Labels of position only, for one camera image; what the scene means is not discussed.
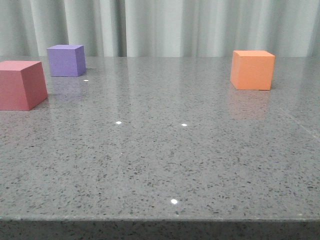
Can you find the orange foam cube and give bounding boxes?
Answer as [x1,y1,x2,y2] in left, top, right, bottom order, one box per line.
[230,50,276,91]

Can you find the purple foam cube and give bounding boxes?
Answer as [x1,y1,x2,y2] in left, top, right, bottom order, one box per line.
[47,44,87,77]

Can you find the red foam cube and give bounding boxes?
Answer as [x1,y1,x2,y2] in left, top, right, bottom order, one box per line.
[0,60,48,111]

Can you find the pale green curtain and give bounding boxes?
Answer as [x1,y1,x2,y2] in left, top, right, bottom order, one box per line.
[0,0,320,57]

